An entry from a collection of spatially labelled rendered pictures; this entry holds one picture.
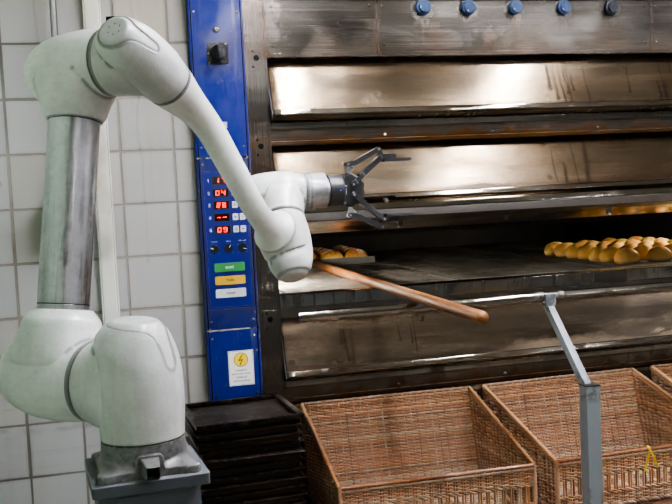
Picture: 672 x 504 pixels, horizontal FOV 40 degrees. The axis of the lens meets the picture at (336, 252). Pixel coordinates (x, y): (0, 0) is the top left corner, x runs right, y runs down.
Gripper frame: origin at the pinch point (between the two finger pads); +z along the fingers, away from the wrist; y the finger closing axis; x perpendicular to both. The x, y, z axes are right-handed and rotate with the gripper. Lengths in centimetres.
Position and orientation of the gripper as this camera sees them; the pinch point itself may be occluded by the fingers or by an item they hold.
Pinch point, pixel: (406, 186)
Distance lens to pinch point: 233.3
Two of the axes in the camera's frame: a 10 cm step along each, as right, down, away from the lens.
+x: 2.3, 0.6, -9.7
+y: 0.5, 10.0, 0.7
